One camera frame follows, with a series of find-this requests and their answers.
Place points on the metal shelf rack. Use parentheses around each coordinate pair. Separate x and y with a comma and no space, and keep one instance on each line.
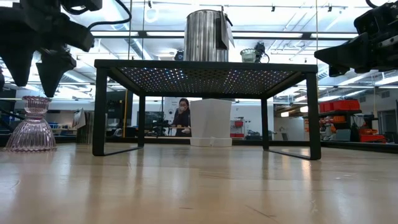
(329,124)

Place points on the black perforated metal riser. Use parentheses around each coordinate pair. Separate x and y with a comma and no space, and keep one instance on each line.
(205,66)

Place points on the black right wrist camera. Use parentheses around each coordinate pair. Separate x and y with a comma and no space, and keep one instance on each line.
(371,20)

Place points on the red crate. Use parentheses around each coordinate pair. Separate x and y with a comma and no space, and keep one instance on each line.
(371,137)

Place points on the small red box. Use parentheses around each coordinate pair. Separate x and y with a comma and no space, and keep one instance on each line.
(237,135)
(238,123)

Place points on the white hexagonal plant pot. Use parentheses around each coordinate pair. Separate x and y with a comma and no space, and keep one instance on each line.
(211,121)

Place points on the person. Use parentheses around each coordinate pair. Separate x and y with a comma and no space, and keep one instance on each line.
(182,121)

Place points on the olive ribbed glass candlestick holder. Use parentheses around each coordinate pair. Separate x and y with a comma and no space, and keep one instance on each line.
(248,56)

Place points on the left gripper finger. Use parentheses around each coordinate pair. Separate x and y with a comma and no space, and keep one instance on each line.
(54,71)
(17,65)

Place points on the red plastic storage bin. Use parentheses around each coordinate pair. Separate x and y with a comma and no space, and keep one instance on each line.
(326,107)
(345,104)

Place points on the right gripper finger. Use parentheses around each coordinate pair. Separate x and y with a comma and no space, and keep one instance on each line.
(345,51)

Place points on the pink ribbed glass candlestick holder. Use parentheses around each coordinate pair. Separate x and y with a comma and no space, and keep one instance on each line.
(32,133)

